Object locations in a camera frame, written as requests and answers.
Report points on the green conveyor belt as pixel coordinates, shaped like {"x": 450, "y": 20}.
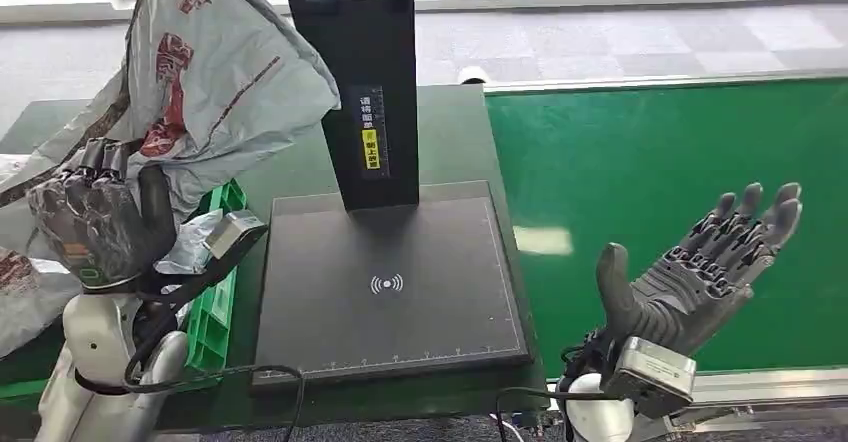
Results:
{"x": 629, "y": 147}

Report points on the green plastic crate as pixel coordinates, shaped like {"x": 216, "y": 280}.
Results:
{"x": 212, "y": 320}

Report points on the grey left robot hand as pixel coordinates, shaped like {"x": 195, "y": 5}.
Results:
{"x": 99, "y": 227}

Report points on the grey plastic parcel bag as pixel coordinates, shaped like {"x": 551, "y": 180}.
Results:
{"x": 189, "y": 243}
{"x": 218, "y": 61}

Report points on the aluminium conveyor rail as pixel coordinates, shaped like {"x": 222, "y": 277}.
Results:
{"x": 762, "y": 386}

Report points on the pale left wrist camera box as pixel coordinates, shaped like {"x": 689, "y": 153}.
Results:
{"x": 235, "y": 230}

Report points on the black scanner column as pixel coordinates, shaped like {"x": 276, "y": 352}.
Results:
{"x": 358, "y": 48}

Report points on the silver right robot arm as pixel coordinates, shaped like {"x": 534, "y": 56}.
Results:
{"x": 596, "y": 412}

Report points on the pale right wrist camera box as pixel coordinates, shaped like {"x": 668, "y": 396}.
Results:
{"x": 652, "y": 373}

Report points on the white conveyor roller end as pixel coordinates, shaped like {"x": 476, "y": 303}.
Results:
{"x": 474, "y": 74}

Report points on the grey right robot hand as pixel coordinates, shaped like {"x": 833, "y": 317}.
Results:
{"x": 682, "y": 300}

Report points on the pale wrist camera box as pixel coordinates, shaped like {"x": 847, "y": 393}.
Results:
{"x": 235, "y": 230}
{"x": 652, "y": 373}

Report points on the white parcel with red print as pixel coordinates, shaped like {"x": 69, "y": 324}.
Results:
{"x": 33, "y": 306}

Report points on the yellow and black warning sticker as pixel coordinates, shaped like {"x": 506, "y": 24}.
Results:
{"x": 371, "y": 149}

